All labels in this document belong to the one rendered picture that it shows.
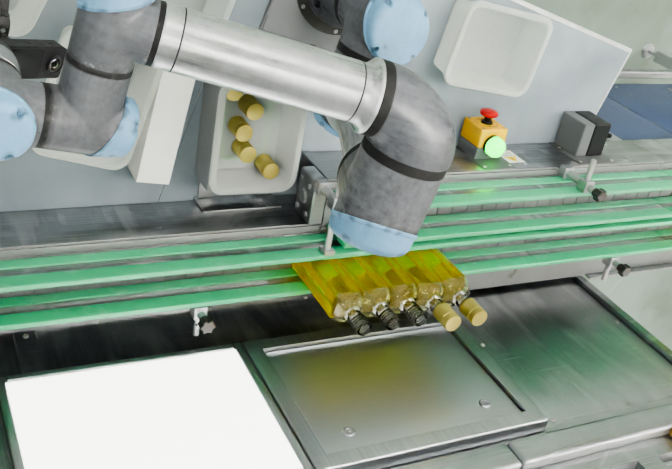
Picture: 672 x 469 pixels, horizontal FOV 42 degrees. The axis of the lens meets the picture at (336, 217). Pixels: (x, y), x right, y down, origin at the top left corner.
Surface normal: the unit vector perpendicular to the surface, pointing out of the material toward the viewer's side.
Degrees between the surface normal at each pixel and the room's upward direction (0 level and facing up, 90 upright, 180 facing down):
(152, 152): 0
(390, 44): 4
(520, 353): 90
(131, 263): 90
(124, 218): 90
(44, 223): 90
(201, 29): 46
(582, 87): 0
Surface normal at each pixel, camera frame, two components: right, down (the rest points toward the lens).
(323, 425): 0.18, -0.87
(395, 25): 0.44, 0.42
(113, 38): 0.22, 0.55
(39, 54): 0.78, 0.53
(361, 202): -0.61, 0.13
